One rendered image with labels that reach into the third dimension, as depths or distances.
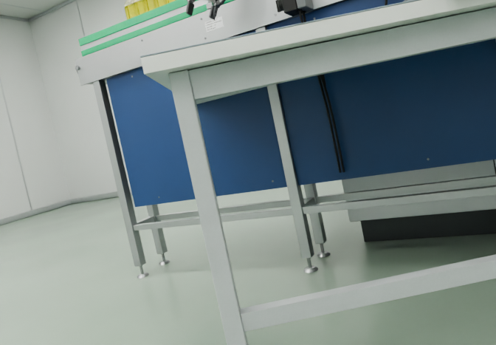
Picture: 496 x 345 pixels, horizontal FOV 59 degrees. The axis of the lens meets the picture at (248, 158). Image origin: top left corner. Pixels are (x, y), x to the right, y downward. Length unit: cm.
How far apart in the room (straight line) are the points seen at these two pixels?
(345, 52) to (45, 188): 650
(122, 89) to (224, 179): 63
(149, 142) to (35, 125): 536
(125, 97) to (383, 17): 136
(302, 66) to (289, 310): 51
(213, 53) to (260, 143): 86
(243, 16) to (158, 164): 73
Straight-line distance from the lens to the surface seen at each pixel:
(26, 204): 698
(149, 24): 195
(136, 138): 201
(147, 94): 195
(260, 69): 90
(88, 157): 700
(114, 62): 204
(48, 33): 744
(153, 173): 198
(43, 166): 720
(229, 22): 172
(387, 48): 96
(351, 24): 90
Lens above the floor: 57
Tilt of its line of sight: 4 degrees down
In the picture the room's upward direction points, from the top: 12 degrees counter-clockwise
